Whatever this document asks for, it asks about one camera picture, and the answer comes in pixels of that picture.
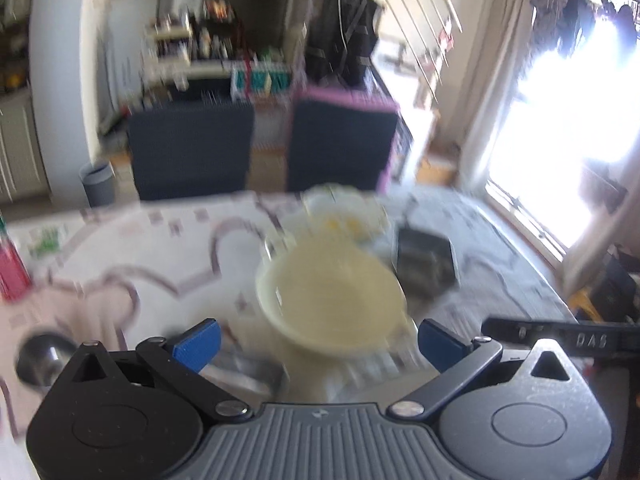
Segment yellow-rimmed flower plate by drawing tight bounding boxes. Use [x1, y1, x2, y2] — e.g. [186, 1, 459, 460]
[302, 184, 393, 248]

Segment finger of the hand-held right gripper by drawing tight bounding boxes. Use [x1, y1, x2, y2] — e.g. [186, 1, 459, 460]
[481, 316, 632, 357]

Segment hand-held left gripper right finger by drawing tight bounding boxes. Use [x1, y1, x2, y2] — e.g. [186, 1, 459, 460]
[387, 319, 588, 421]

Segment square steel tray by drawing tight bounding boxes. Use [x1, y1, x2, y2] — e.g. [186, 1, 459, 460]
[395, 226, 461, 298]

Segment dark woven chair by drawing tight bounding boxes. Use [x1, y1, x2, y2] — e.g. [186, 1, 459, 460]
[127, 100, 256, 202]
[287, 97, 396, 193]

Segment bear printed tablecloth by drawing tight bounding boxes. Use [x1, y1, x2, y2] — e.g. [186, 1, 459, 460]
[0, 187, 583, 480]

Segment kitchen cabinet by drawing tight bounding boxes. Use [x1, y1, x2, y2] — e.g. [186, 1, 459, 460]
[0, 0, 52, 203]

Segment cream bowl with handles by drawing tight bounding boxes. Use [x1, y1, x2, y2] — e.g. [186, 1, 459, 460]
[255, 239, 408, 357]

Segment black bag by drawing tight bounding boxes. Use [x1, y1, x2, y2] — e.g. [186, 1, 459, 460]
[305, 0, 382, 87]

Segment green snack packet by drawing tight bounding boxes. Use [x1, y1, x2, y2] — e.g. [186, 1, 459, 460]
[27, 225, 68, 258]

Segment red drink can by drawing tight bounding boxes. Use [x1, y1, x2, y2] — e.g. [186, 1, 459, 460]
[0, 232, 32, 302]

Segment grey trash bin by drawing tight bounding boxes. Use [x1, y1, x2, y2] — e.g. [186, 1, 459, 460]
[80, 161, 117, 207]

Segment beige curtain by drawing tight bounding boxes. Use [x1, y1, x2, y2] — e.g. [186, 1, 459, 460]
[459, 0, 537, 197]

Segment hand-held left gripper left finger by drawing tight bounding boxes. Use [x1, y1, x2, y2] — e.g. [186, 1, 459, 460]
[47, 319, 253, 421]

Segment round steel bowl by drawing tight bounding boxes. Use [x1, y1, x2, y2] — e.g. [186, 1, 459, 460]
[15, 332, 81, 390]

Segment yellow stool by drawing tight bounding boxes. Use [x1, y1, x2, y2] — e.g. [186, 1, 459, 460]
[572, 287, 599, 322]

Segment shelf with bottles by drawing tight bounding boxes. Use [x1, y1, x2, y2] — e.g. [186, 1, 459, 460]
[144, 0, 297, 107]

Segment hanging clothes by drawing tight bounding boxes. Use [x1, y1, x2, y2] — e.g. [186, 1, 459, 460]
[529, 0, 640, 57]

